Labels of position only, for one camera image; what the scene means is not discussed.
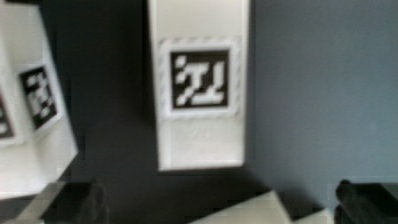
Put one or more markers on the white table leg centre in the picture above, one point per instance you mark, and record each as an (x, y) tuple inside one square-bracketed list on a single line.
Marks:
[(37, 147)]

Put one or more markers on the white table leg with tag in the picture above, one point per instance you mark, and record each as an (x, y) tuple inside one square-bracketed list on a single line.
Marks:
[(199, 50)]

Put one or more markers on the white square tabletop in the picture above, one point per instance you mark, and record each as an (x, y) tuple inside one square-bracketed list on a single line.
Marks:
[(261, 211)]

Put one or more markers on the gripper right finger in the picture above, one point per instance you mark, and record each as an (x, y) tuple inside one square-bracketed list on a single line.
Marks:
[(368, 203)]

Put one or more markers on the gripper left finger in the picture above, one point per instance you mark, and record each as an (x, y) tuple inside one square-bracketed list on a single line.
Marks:
[(68, 204)]

